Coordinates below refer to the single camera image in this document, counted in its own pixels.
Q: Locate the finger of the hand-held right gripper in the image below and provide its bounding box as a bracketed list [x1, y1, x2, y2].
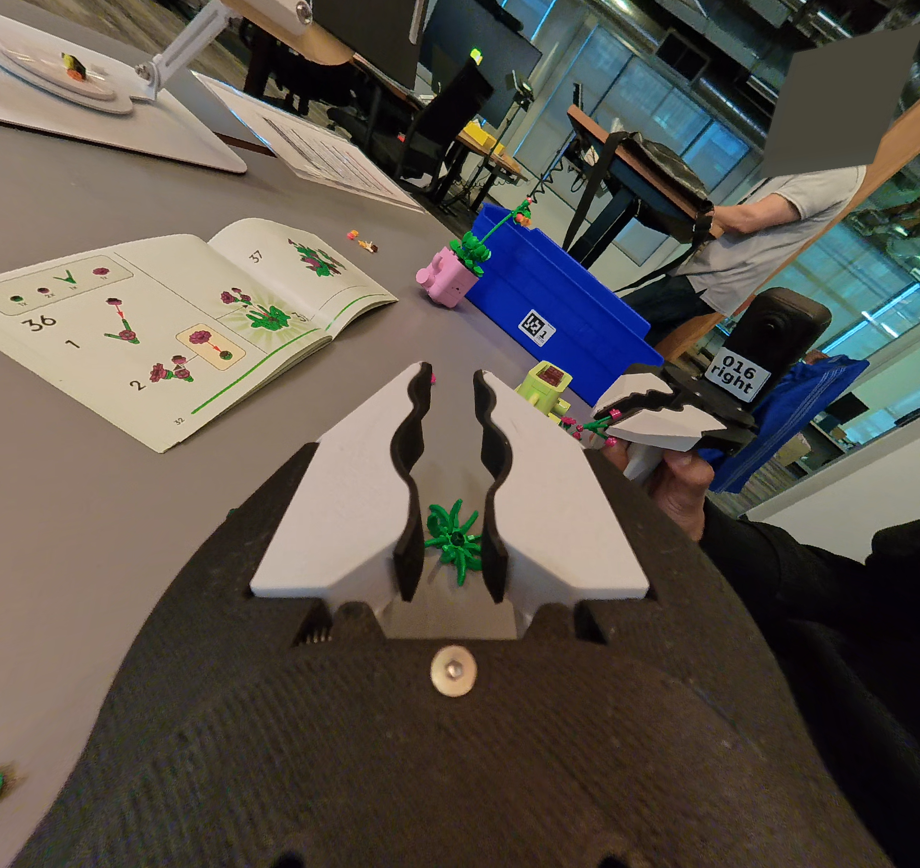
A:
[607, 404, 728, 452]
[591, 363, 678, 417]

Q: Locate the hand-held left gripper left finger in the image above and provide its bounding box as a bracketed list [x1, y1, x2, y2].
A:
[249, 361, 434, 621]

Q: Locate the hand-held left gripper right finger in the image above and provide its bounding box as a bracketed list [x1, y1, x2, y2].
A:
[471, 369, 651, 635]

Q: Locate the green stem with pink flowers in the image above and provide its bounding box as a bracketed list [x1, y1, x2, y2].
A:
[563, 410, 621, 446]

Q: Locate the pink toy flower pot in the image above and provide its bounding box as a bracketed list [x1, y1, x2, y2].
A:
[415, 196, 534, 310]

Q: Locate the person's right forearm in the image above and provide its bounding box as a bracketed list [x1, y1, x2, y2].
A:
[699, 500, 920, 639]

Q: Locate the person's right hand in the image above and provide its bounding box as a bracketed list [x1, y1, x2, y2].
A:
[602, 444, 714, 543]

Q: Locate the lime toy flower pot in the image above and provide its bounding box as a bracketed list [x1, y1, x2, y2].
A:
[516, 361, 574, 423]

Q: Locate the blue fabric bag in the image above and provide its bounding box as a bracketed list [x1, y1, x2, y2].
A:
[701, 354, 871, 495]

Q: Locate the blue plastic bin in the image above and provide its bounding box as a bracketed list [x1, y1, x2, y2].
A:
[463, 203, 666, 409]

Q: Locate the black bag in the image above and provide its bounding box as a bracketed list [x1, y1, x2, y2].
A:
[561, 131, 718, 254]

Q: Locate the wooden desk with black legs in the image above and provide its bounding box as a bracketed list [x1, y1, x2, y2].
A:
[564, 104, 720, 272]

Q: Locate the toy instruction booklet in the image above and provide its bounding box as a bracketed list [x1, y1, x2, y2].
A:
[0, 217, 400, 453]

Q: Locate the black office chair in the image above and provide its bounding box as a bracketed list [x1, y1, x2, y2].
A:
[395, 56, 497, 189]

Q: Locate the black screen panel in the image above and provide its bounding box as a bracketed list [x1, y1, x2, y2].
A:
[420, 0, 543, 128]

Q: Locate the printed paper sheet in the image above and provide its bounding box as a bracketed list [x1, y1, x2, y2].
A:
[193, 71, 425, 211]

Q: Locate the white book stand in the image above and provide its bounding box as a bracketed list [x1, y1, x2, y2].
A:
[0, 0, 357, 175]

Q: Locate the black board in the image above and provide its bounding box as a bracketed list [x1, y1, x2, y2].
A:
[237, 0, 439, 89]

